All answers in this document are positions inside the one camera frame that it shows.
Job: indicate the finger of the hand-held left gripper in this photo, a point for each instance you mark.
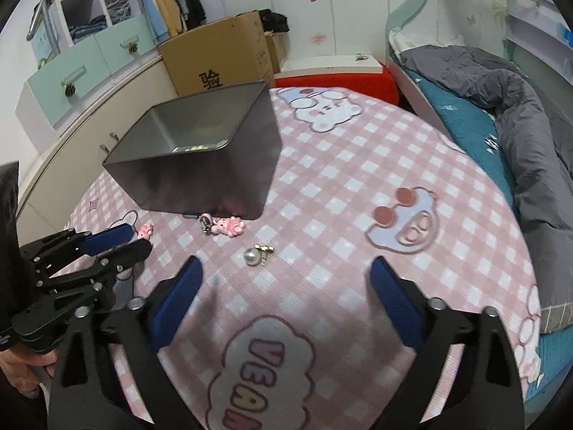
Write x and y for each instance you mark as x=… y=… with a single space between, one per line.
x=107 y=239
x=130 y=253

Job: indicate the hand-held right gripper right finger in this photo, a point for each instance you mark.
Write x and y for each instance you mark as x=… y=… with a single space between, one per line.
x=396 y=302

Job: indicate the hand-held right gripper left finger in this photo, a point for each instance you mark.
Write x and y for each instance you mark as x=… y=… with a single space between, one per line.
x=177 y=304

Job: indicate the small pink charm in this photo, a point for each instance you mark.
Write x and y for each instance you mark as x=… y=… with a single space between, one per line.
x=146 y=230

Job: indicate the pearl earring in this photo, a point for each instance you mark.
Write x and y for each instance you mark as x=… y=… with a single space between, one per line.
x=250 y=257

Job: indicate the grey metal box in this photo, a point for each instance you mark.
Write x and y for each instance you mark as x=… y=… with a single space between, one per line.
x=224 y=179

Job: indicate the person's left hand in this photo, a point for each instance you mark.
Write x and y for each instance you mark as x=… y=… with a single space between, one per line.
x=22 y=369

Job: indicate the low white cabinet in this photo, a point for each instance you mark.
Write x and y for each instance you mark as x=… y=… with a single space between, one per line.
x=80 y=143

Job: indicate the pink checked tablecloth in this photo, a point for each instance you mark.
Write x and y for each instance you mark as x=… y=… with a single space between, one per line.
x=340 y=215

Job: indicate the pale green drawer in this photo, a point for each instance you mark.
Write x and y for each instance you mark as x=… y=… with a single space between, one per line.
x=67 y=83
x=125 y=42

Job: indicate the green plant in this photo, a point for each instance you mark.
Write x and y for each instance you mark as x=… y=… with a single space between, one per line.
x=43 y=61

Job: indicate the teal bedsheet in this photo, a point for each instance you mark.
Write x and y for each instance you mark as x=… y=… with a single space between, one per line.
x=465 y=121

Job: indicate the light blue storage box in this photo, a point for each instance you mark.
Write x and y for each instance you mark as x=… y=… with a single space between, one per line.
x=42 y=42

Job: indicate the large cardboard box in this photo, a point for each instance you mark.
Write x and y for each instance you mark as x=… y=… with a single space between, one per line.
x=210 y=58

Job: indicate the grey duvet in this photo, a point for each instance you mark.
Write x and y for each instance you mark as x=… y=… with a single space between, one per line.
x=532 y=143

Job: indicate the folded jeans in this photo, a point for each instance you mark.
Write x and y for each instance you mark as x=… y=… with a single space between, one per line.
x=87 y=30

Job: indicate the red stool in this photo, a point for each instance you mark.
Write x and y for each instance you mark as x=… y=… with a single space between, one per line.
x=358 y=85

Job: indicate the folded grey clothes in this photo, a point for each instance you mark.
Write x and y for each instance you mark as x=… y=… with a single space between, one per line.
x=120 y=11

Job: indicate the light blue shirt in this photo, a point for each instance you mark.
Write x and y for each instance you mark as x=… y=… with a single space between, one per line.
x=150 y=9

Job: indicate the grey metal handrail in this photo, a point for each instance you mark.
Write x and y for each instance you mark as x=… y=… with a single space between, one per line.
x=42 y=13

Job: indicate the yellow garment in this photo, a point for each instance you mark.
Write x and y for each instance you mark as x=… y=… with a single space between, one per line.
x=168 y=4

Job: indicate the small cardboard box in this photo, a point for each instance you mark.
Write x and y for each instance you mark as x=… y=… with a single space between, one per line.
x=274 y=53

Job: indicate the white board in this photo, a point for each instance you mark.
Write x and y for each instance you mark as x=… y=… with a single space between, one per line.
x=331 y=65

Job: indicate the white pillow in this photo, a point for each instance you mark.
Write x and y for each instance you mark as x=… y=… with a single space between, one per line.
x=399 y=38

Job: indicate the black cloth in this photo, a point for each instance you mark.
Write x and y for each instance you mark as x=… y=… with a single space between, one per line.
x=274 y=20

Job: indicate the pale green bunk bed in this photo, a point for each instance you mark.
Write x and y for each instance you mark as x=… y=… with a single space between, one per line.
x=405 y=4

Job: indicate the white wardrobe butterfly stickers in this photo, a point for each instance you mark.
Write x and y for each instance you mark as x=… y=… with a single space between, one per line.
x=313 y=9

